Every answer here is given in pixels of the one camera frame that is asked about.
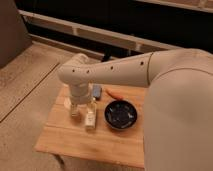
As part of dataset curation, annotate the white lotion bottle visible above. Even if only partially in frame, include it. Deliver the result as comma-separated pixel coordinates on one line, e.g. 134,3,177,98
85,99,97,129

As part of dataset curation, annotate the wooden folding table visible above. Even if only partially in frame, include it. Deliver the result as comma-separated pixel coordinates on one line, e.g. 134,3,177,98
35,85,146,168

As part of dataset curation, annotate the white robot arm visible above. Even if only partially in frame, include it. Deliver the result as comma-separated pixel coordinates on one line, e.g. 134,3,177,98
58,48,213,171

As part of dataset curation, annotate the white window railing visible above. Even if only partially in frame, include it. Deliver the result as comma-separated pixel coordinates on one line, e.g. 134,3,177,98
18,9,213,64

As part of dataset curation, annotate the white lidded cup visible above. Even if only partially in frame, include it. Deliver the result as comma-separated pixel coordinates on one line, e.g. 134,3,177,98
64,98,79,117

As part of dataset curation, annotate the dark blue bowl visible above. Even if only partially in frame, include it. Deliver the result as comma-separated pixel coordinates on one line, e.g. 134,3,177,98
104,100,138,130

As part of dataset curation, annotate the blue sponge block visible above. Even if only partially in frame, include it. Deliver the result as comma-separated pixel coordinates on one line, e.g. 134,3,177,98
92,84,102,99

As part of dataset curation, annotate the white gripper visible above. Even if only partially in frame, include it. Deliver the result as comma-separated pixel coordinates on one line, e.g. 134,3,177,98
69,83,92,105

